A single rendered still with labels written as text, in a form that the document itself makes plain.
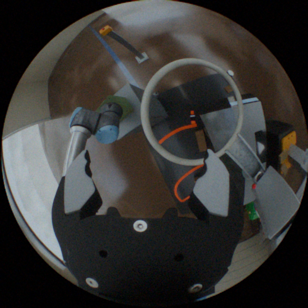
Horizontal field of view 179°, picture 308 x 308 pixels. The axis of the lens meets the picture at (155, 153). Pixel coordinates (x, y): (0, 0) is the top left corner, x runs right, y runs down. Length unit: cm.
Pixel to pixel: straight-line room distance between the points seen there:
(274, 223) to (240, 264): 484
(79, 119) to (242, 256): 579
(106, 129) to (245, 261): 566
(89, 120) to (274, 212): 110
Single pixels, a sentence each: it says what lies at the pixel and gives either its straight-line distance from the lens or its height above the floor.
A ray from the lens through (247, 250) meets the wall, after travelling 555.
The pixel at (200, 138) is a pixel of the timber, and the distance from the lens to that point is 159.
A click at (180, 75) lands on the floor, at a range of 181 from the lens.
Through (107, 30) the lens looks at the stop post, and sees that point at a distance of 143.
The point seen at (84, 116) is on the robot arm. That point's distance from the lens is 67.
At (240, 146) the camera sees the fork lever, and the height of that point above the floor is 113.
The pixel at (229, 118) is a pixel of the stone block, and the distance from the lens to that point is 92.
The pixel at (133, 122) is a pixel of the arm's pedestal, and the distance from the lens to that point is 95.
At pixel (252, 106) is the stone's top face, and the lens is 101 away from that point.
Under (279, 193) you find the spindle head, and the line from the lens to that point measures 68.
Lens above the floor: 169
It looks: 64 degrees down
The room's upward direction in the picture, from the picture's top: 138 degrees counter-clockwise
